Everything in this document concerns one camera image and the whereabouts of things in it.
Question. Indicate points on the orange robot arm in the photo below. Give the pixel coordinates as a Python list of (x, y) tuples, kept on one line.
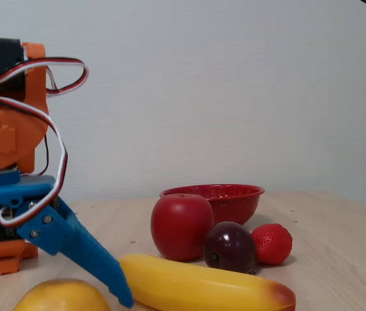
[(4, 136)]

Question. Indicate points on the dark purple toy plum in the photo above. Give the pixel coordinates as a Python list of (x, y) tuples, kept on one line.
[(229, 247)]

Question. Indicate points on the red speckled enamel bowl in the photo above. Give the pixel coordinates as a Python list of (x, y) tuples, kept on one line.
[(234, 202)]

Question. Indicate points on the red toy strawberry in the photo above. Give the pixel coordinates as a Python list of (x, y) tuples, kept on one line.
[(273, 244)]

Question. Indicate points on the yellow-orange toy peach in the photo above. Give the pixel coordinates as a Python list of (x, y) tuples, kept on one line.
[(63, 296)]

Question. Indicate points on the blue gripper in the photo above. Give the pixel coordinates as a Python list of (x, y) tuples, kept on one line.
[(14, 191)]

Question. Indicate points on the yellow toy banana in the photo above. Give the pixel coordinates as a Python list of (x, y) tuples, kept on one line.
[(195, 285)]

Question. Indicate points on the orange robot base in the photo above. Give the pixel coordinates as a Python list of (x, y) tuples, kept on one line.
[(4, 259)]

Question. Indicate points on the red toy apple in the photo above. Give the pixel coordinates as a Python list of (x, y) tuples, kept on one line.
[(181, 226)]

